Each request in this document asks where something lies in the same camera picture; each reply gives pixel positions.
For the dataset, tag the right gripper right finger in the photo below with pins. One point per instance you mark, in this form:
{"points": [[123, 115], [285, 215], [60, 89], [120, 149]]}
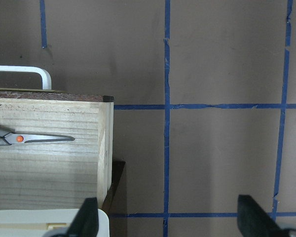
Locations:
{"points": [[253, 221]]}

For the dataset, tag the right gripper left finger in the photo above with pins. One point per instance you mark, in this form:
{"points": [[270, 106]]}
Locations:
{"points": [[86, 221]]}

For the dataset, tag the dark brown cabinet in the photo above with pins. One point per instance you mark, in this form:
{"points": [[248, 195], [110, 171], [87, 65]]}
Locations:
{"points": [[115, 204]]}

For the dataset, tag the wooden drawer with white handle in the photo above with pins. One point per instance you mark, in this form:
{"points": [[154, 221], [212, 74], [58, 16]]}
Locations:
{"points": [[59, 175]]}

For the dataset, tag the orange grey scissors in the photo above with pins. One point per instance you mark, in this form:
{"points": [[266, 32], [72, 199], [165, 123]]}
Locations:
{"points": [[9, 136]]}

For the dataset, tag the cream plastic tray lid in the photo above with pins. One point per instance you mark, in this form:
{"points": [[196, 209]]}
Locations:
{"points": [[34, 223]]}

